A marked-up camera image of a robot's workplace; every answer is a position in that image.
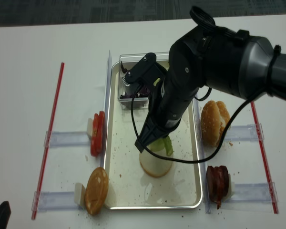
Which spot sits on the sesame bun half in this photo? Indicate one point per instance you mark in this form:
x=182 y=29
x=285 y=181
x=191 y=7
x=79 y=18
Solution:
x=224 y=117
x=210 y=123

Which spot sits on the clear pusher track upper left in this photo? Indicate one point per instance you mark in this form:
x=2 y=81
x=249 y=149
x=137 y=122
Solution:
x=65 y=139

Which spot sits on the sesame bun inner half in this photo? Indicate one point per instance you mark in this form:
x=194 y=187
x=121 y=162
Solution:
x=224 y=117

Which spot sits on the green lettuce leaves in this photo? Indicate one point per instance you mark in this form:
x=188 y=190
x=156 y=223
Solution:
x=162 y=144

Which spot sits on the clear pusher track lower left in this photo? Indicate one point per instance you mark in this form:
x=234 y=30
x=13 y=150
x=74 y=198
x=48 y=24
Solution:
x=46 y=201

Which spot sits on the black object bottom left corner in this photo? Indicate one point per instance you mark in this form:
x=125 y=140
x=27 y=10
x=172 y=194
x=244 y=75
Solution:
x=5 y=213

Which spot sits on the white pusher block tomato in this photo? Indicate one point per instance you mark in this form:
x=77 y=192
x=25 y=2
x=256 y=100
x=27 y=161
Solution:
x=89 y=130

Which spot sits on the white pusher block meat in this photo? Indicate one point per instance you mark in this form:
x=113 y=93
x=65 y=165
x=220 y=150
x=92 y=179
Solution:
x=231 y=189

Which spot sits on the tomato slices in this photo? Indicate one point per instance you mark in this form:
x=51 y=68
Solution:
x=97 y=133

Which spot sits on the dark red meat patties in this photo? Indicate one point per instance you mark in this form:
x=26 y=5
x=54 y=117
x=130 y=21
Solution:
x=218 y=183

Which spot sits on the clear plastic salad container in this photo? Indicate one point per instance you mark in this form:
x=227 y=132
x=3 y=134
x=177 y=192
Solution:
x=126 y=62

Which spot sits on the clear pusher track lower right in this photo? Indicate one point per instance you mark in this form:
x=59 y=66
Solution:
x=253 y=193

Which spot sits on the sesame bun outer half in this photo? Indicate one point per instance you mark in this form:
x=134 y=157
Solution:
x=210 y=123

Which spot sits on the metal baking tray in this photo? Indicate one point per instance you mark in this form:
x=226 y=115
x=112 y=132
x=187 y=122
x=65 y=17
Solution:
x=143 y=180

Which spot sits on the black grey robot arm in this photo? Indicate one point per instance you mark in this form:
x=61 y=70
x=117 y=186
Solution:
x=243 y=65

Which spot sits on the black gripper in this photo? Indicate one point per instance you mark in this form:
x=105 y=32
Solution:
x=167 y=104

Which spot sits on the white bread slice on tray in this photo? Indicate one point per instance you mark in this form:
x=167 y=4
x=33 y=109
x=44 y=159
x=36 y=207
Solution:
x=154 y=166

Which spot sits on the white pusher block cheese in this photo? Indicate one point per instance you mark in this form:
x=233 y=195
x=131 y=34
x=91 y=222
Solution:
x=79 y=195

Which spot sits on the clear pusher track upper right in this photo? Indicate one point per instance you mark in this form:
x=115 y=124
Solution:
x=238 y=133

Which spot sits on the round yellow cheese slices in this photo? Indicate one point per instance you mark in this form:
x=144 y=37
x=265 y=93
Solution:
x=96 y=191

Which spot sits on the clear pusher track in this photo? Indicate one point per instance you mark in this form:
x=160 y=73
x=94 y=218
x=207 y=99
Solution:
x=46 y=201
x=253 y=193
x=238 y=133
x=65 y=139

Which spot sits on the red strip right side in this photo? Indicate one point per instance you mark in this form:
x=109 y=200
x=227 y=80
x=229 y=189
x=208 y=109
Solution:
x=264 y=157

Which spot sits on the red strip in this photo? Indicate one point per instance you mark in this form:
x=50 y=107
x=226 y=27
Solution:
x=264 y=157
x=45 y=153

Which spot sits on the clear divider rail left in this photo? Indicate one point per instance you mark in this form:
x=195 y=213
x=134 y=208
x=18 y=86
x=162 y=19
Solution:
x=107 y=114

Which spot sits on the red strip left side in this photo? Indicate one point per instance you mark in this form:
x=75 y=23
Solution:
x=45 y=153

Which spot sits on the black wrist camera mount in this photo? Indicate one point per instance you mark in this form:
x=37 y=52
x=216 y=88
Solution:
x=144 y=69

